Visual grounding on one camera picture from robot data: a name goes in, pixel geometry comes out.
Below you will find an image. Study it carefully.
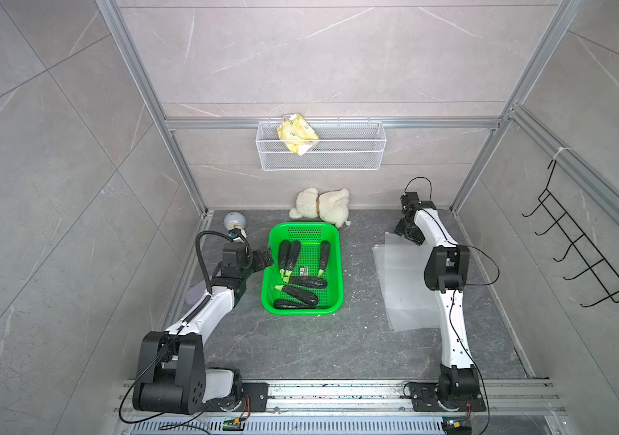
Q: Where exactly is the aluminium mounting rail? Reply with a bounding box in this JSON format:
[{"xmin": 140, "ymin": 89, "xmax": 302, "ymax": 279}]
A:
[{"xmin": 112, "ymin": 379, "xmax": 576, "ymax": 434}]

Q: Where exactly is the black wire hook rack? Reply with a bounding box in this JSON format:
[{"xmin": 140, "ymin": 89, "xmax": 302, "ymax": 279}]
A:
[{"xmin": 521, "ymin": 159, "xmax": 619, "ymax": 309}]

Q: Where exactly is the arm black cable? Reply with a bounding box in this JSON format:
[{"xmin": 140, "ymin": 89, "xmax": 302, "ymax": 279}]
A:
[
  {"xmin": 194, "ymin": 230, "xmax": 237, "ymax": 295},
  {"xmin": 403, "ymin": 176, "xmax": 502, "ymax": 288}
]

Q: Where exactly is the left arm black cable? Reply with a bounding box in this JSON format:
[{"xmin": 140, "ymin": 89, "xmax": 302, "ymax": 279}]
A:
[{"xmin": 194, "ymin": 230, "xmax": 237, "ymax": 295}]

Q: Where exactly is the dark eggplant lower diagonal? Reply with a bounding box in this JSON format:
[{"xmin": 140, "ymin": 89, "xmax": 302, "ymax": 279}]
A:
[{"xmin": 275, "ymin": 285, "xmax": 319, "ymax": 306}]

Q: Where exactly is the green plastic basket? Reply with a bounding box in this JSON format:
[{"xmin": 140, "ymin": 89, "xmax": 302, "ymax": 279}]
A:
[{"xmin": 261, "ymin": 222, "xmax": 344, "ymax": 315}]

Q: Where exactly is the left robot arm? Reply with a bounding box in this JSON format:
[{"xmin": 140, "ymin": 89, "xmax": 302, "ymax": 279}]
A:
[{"xmin": 132, "ymin": 242, "xmax": 274, "ymax": 415}]

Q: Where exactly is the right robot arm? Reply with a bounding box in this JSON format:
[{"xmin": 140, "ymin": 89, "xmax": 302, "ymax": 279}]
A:
[{"xmin": 396, "ymin": 191, "xmax": 481, "ymax": 411}]

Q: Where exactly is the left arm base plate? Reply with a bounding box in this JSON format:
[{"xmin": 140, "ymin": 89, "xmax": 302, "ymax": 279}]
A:
[{"xmin": 203, "ymin": 382, "xmax": 269, "ymax": 413}]

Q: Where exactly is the clear zip-top bag stack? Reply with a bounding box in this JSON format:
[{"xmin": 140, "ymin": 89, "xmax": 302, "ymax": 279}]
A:
[{"xmin": 373, "ymin": 233, "xmax": 445, "ymax": 332}]

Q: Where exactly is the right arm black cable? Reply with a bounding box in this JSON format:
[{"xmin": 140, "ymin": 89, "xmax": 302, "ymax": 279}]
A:
[{"xmin": 403, "ymin": 176, "xmax": 502, "ymax": 288}]

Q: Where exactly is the white wire wall basket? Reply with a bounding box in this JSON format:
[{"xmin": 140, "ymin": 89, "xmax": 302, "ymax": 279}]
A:
[{"xmin": 256, "ymin": 121, "xmax": 387, "ymax": 171}]

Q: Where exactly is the dark eggplant middle horizontal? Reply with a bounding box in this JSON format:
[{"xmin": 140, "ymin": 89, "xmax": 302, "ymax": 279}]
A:
[{"xmin": 289, "ymin": 275, "xmax": 327, "ymax": 289}]

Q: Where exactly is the yellow snack packet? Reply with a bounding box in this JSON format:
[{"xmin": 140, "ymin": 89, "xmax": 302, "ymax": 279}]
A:
[{"xmin": 277, "ymin": 113, "xmax": 319, "ymax": 156}]

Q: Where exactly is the white plush toy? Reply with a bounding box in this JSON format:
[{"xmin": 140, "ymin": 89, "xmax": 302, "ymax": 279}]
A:
[{"xmin": 289, "ymin": 187, "xmax": 349, "ymax": 228}]

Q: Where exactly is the grey glasses case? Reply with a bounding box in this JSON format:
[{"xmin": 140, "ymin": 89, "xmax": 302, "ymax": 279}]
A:
[{"xmin": 184, "ymin": 281, "xmax": 207, "ymax": 306}]

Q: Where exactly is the dark eggplant bottom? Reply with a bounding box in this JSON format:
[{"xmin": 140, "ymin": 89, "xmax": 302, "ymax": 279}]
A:
[{"xmin": 273, "ymin": 299, "xmax": 316, "ymax": 310}]

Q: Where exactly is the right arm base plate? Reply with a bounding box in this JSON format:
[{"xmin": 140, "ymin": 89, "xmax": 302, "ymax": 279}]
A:
[{"xmin": 403, "ymin": 382, "xmax": 488, "ymax": 413}]

